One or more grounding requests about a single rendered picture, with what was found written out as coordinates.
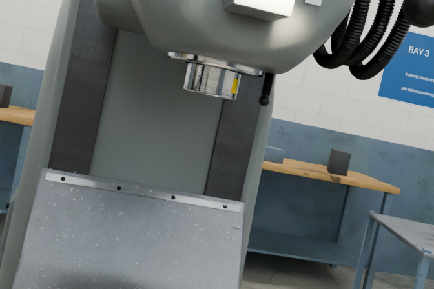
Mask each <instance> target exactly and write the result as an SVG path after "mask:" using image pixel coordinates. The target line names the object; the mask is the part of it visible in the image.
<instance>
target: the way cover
mask: <svg viewBox="0 0 434 289"><path fill-rule="evenodd" d="M50 177H51V178H50ZM81 177H83V178H81ZM137 186H138V187H137ZM136 187H137V188H136ZM71 188H73V189H72V190H71ZM77 190H78V191H77ZM151 190H152V192H151ZM76 191H77V192H76ZM64 193H65V195H62V194H64ZM142 194H143V196H142ZM100 195H101V196H100ZM81 197H82V198H83V200H82V199H81ZM73 199H75V200H73ZM167 199H168V201H167ZM172 200H174V201H172ZM210 200H211V201H210ZM48 202H49V204H48ZM219 202H221V203H219ZM225 203H226V204H225ZM240 203H241V204H240ZM54 204H56V205H55V206H54ZM157 204H160V205H157ZM239 204H240V205H239ZM168 205H171V207H170V206H168ZM225 205H226V206H225ZM89 207H90V209H89ZM102 208H103V209H102ZM189 208H190V209H189ZM245 209H246V203H243V202H239V201H232V200H228V199H221V198H217V197H209V196H206V195H198V194H191V193H187V192H180V191H175V190H169V189H164V188H157V187H153V186H146V185H142V184H135V183H128V182H123V181H117V180H112V179H105V178H101V177H94V176H89V175H83V174H75V173H71V172H64V171H60V170H53V169H49V168H42V167H41V169H40V173H39V178H38V181H37V186H36V191H35V194H34V199H33V202H32V207H31V211H30V215H29V218H28V224H27V227H26V232H25V237H24V240H23V245H22V248H21V253H20V256H19V261H18V264H17V269H16V272H15V277H14V281H13V284H12V288H11V289H56V288H60V289H70V288H69V286H70V287H71V289H120V288H121V289H134V288H136V287H137V288H136V289H140V288H141V289H239V288H240V273H241V264H242V249H243V233H244V225H245ZM174 210H175V212H174ZM64 211H66V212H64ZM153 211H155V212H153ZM195 211H196V212H195ZM120 212H122V213H121V215H118V214H120ZM182 215H183V216H182ZM47 216H48V219H47ZM69 216H71V218H69ZM225 216H228V217H225ZM110 217H111V218H110ZM138 222H139V223H138ZM215 223H216V224H217V226H216V224H215ZM196 224H197V225H196ZM194 225H196V226H194ZM233 225H235V226H233ZM75 226H76V227H75ZM168 226H169V227H168ZM237 226H239V227H240V228H238V227H237ZM41 228H44V229H41ZM67 228H70V229H67ZM201 228H203V229H202V230H201ZM233 228H235V229H236V230H234V229H233ZM137 229H138V230H137ZM221 229H222V230H221ZM101 230H102V232H101ZM157 231H158V232H159V233H157ZM63 232H64V233H63ZM85 232H86V233H87V234H86V235H85ZM98 232H99V233H98ZM167 232H168V233H167ZM227 232H229V234H228V233H227ZM147 233H148V235H147ZM202 233H203V234H202ZM58 234H59V235H58ZM74 234H75V235H74ZM56 235H58V236H56ZM61 235H63V236H61ZM65 235H66V237H65ZM72 235H74V237H75V238H74V237H73V236H72ZM103 237H105V238H103ZM228 237H229V238H228ZM232 237H233V239H232ZM116 238H118V239H119V240H117V239H116ZM56 239H58V240H59V241H56ZM195 239H196V240H195ZM206 239H208V240H209V241H207V240H206ZM194 240H195V241H194ZM200 240H201V242H200ZM184 241H186V242H185V243H184ZM129 242H130V243H129ZM174 242H175V243H174ZM202 242H203V243H202ZM98 243H99V244H98ZM210 243H212V244H210ZM220 243H221V244H220ZM36 244H37V245H36ZM78 244H79V245H78ZM97 244H98V245H97ZM96 245H97V246H96ZM183 245H184V246H183ZM205 245H206V246H205ZM103 246H105V247H103ZM198 246H199V247H198ZM209 246H211V247H209ZM64 247H65V248H64ZM62 249H66V250H62ZM73 254H75V255H73ZM62 255H64V256H63V257H62ZM91 255H93V256H92V257H91ZM58 256H61V257H62V258H60V257H58ZM194 257H195V258H196V260H195V259H194ZM204 257H206V258H204ZM200 259H201V260H200ZM227 259H228V261H227ZM80 260H81V261H80ZM93 260H94V261H93ZM206 260H208V261H206ZM73 261H75V262H73ZM87 261H88V263H86V262H87ZM42 263H43V264H42ZM136 263H138V264H136ZM175 263H177V264H175ZM79 265H81V267H80V266H79ZM55 266H56V267H55ZM60 266H62V267H60ZM202 266H203V268H202ZM41 268H42V270H41ZM120 268H121V269H120ZM187 269H188V270H187ZM34 270H36V272H35V271H34ZM75 271H77V272H75ZM194 271H196V273H197V274H195V272H194ZM66 274H67V275H66ZM96 274H97V276H95V275H96ZM101 274H103V276H102V275H101ZM37 275H38V276H37ZM36 276H37V277H36ZM43 276H45V277H43ZM178 276H180V277H181V278H179V277H178ZM198 276H199V277H198ZM23 277H24V279H23ZM133 277H134V278H133ZM77 278H78V279H77ZM143 278H144V279H145V280H144V279H143ZM168 278H170V279H168ZM222 278H223V280H222ZM81 279H82V280H83V283H82V282H81ZM218 279H219V280H218ZM122 280H125V281H122ZM132 280H133V282H132ZM75 282H76V283H75ZM174 282H175V283H174ZM55 283H57V284H56V285H55ZM34 284H36V286H35V285H34ZM140 284H141V286H140ZM197 284H198V285H197ZM135 286H136V287H135ZM194 286H195V287H194ZM48 287H50V288H48ZM74 287H75V288H74Z"/></svg>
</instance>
